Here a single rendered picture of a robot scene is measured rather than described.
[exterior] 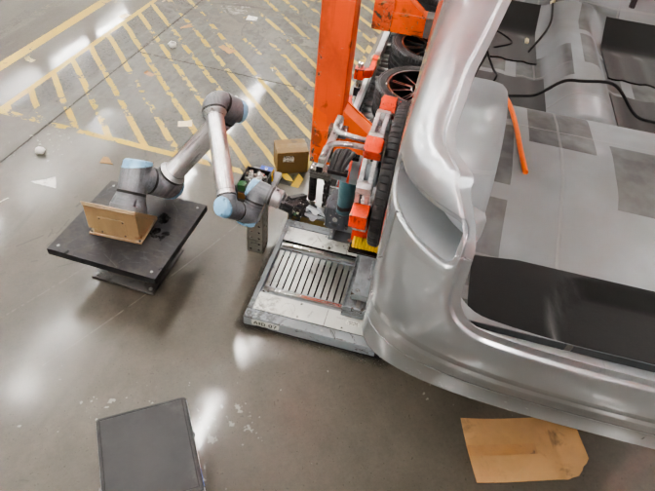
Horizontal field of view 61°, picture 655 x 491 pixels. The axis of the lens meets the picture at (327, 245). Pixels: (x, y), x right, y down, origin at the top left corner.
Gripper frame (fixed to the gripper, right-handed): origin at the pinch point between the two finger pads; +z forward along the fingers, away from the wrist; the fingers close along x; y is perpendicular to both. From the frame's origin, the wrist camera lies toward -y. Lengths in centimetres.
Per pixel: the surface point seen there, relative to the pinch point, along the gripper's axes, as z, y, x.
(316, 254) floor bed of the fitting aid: 6, -42, -53
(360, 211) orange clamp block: 13.9, 21.0, 22.5
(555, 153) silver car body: 84, -24, 64
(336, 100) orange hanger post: -17, -53, 33
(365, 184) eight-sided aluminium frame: 11.2, 15.6, 32.2
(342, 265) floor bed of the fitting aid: 23, -39, -51
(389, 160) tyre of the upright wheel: 16, 14, 46
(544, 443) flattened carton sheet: 138, 38, -42
